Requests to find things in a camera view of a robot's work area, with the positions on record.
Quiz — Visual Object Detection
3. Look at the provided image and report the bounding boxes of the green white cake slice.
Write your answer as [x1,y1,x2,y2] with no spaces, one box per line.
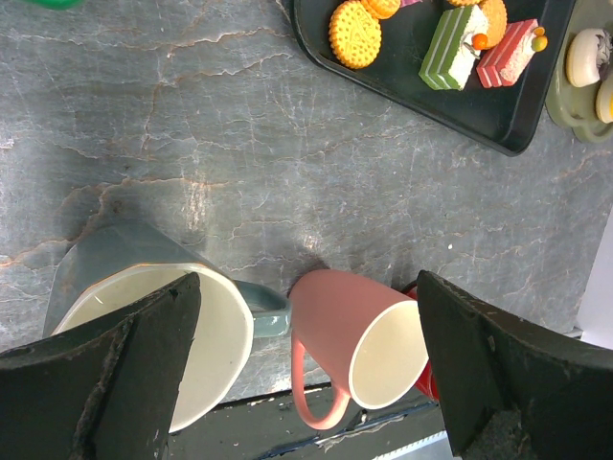
[419,5,488,91]

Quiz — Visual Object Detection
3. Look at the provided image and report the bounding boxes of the white chocolate donut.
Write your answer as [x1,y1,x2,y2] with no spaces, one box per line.
[565,28,612,87]

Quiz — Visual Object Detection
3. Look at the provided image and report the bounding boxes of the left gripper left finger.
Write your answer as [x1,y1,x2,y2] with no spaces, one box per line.
[1,273,201,459]

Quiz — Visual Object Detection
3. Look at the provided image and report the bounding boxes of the orange biscuit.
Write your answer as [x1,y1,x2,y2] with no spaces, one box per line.
[361,0,401,20]
[448,0,508,50]
[329,1,382,70]

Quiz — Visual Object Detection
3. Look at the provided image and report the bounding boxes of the grey blue mug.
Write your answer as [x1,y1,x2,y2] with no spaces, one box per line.
[43,220,291,432]

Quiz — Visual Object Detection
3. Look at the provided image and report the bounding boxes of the right orange biscuit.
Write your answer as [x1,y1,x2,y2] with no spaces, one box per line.
[448,0,508,50]

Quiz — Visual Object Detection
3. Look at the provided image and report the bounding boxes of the upper left orange biscuit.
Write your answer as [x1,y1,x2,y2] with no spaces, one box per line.
[361,0,401,20]

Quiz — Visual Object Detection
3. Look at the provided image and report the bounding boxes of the green plastic crate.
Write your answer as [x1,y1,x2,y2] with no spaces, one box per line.
[26,0,83,11]

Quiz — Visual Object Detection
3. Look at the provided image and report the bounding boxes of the red mug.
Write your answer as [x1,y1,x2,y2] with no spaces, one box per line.
[401,281,440,402]

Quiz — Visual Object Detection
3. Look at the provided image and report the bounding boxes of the green three-tier stand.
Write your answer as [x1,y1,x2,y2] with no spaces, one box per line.
[546,1,612,143]

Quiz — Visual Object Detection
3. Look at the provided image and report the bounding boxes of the pink mug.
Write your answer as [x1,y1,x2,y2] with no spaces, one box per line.
[289,269,428,430]

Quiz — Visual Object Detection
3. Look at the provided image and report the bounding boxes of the pink striped cake slice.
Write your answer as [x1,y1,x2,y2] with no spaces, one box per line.
[476,19,548,88]

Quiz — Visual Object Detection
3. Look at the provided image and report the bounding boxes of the lower left orange biscuit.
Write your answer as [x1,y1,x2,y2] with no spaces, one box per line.
[329,1,382,70]

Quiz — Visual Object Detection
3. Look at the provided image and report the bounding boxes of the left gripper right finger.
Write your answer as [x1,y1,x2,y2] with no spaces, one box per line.
[417,270,612,459]

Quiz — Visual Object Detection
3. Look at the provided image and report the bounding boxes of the black baking tray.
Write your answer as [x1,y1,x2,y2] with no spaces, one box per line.
[289,0,576,156]

